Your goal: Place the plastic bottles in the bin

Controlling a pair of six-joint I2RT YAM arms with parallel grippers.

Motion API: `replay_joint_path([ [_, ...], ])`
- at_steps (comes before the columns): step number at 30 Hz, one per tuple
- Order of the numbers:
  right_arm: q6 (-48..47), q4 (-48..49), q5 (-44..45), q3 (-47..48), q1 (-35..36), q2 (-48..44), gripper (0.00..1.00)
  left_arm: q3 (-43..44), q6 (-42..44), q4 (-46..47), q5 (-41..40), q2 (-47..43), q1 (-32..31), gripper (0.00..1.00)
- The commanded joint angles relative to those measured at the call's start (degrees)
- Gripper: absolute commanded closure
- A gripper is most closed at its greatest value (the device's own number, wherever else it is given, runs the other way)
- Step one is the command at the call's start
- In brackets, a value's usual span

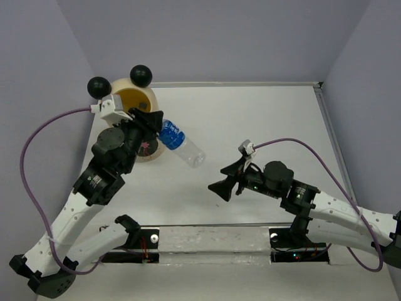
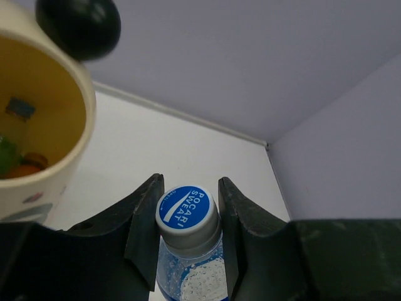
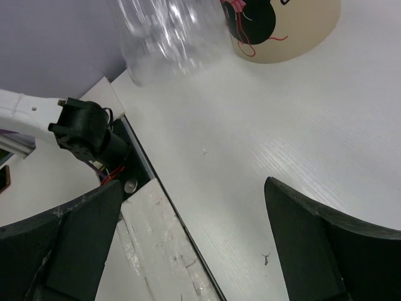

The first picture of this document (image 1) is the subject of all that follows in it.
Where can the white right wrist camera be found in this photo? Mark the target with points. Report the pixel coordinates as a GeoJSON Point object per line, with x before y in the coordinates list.
{"type": "Point", "coordinates": [248, 152]}

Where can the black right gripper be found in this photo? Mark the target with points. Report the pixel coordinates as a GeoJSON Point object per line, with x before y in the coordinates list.
{"type": "Point", "coordinates": [223, 187]}

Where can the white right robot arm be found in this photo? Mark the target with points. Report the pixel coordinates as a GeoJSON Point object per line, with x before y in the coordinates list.
{"type": "Point", "coordinates": [318, 217]}

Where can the cream cat-print bin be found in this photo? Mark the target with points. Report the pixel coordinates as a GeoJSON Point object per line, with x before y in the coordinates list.
{"type": "Point", "coordinates": [134, 90]}

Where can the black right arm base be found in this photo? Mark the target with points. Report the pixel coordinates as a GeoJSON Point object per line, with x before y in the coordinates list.
{"type": "Point", "coordinates": [291, 245]}

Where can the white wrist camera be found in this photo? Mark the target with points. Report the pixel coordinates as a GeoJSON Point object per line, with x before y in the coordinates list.
{"type": "Point", "coordinates": [248, 152]}
{"type": "Point", "coordinates": [110, 109]}

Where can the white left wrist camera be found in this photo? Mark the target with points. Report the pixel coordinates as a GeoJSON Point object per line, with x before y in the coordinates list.
{"type": "Point", "coordinates": [110, 109]}

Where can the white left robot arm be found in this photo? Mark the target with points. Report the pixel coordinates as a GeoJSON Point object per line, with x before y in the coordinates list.
{"type": "Point", "coordinates": [52, 264]}

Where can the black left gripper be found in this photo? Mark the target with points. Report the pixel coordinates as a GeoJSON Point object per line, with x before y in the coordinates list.
{"type": "Point", "coordinates": [151, 120]}

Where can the white-cap blue-label water bottle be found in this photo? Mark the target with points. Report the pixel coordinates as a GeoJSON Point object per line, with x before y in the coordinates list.
{"type": "Point", "coordinates": [178, 142]}

